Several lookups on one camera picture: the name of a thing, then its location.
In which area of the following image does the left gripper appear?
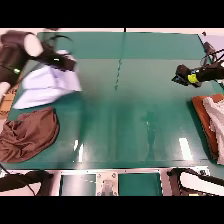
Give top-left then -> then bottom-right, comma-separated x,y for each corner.
49,53 -> 78,73

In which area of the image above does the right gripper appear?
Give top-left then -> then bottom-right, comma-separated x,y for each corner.
171,64 -> 202,89

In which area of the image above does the lavender shirt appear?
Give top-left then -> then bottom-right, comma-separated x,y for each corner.
12,64 -> 83,110

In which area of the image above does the white garment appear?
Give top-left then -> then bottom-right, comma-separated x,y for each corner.
202,96 -> 224,167

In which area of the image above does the brown garment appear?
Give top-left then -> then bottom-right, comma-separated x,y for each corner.
0,106 -> 61,164

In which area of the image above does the black cable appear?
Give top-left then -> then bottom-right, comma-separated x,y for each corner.
49,34 -> 75,55
199,48 -> 224,68

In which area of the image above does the silver frame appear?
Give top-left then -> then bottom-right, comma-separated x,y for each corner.
0,166 -> 224,197

